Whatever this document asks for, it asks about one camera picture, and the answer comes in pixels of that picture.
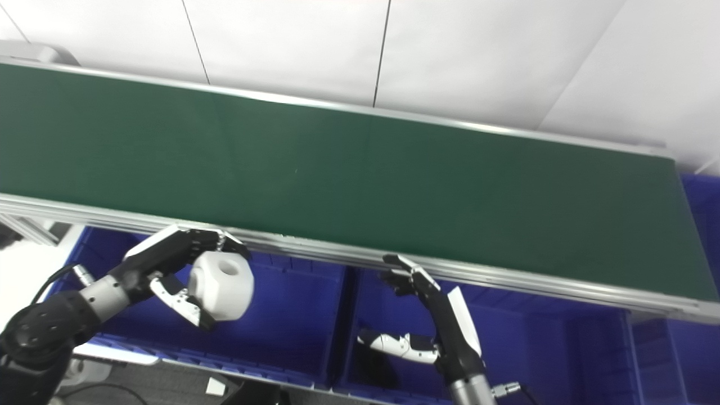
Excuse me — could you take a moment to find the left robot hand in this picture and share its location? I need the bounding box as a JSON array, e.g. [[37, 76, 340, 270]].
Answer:
[[110, 225, 252, 330]]

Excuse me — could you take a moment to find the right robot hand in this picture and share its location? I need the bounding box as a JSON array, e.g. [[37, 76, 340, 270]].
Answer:
[[358, 254, 486, 383]]

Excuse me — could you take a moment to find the white hexagonal nut part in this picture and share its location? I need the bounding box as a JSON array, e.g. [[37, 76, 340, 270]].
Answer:
[[188, 251, 255, 322]]

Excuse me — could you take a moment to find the blue plastic bin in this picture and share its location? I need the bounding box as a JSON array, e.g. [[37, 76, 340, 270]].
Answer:
[[332, 268, 647, 405], [627, 173, 720, 405], [45, 226, 355, 389]]

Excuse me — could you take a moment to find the green conveyor belt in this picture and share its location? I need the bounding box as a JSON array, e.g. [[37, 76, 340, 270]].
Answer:
[[0, 55, 720, 324], [0, 64, 719, 301]]

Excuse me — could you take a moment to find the grey conveyor motor housing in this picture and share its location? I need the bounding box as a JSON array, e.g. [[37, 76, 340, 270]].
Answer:
[[0, 40, 79, 67]]

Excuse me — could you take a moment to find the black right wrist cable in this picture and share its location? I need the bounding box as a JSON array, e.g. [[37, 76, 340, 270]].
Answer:
[[492, 382, 541, 405]]

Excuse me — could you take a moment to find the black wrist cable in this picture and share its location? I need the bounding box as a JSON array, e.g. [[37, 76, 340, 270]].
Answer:
[[29, 264, 95, 305], [492, 382, 541, 405]]

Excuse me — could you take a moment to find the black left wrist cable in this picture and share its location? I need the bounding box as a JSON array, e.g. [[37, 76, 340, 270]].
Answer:
[[29, 264, 95, 305]]

